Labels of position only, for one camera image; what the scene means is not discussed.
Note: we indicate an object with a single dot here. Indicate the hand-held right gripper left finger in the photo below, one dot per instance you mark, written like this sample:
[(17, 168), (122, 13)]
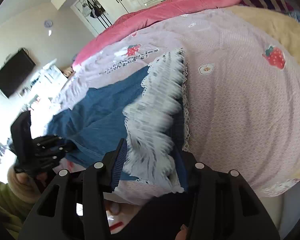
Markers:
[(118, 170)]

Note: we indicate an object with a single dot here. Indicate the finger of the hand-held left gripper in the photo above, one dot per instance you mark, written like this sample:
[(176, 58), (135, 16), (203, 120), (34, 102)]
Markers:
[(48, 161), (50, 142)]

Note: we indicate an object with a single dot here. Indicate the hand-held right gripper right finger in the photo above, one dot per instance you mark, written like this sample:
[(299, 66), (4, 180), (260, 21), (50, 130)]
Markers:
[(183, 173)]

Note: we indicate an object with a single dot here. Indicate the blue denim pants with lace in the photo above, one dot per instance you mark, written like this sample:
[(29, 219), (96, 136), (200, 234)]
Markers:
[(102, 110)]

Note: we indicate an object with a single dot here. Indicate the person's left forearm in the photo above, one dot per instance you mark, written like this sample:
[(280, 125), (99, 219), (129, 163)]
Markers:
[(5, 195)]

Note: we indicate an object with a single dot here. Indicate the person's left hand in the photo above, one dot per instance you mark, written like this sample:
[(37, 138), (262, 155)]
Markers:
[(25, 180)]

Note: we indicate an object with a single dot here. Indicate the cluttered white desk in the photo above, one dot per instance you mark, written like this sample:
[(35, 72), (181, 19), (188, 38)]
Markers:
[(50, 77)]

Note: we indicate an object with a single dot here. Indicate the pink strawberry print bedsheet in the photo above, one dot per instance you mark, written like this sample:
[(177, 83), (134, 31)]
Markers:
[(240, 92)]

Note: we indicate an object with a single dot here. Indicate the white mattress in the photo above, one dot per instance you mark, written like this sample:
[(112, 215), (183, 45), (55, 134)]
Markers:
[(277, 215)]

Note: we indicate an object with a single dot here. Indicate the hanging clothes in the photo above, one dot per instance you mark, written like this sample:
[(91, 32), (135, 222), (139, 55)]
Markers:
[(93, 7)]

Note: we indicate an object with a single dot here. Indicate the pink quilt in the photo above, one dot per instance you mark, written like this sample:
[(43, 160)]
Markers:
[(165, 7)]

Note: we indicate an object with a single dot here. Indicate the beige blanket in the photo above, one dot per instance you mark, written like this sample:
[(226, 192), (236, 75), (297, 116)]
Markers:
[(277, 25)]

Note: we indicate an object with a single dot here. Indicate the black wall television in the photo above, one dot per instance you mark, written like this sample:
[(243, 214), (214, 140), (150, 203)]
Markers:
[(13, 72)]

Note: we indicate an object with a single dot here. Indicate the round wall clock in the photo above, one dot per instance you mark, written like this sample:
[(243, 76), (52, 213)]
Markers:
[(48, 23)]

